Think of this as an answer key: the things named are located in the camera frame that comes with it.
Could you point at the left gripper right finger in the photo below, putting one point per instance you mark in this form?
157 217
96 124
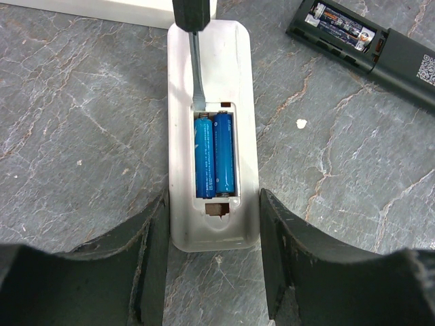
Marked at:
312 278

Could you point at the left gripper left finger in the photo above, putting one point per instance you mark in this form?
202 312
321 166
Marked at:
118 278

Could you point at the blue battery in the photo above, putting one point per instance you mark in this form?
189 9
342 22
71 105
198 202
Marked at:
223 154
204 159

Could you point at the white remote with back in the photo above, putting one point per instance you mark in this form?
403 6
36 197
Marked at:
217 223

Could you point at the orange handled screwdriver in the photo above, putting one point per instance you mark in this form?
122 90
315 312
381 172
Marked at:
192 16

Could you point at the battery in black remote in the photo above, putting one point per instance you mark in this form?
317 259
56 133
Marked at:
340 26

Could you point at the white air conditioner remote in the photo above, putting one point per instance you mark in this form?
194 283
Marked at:
157 14

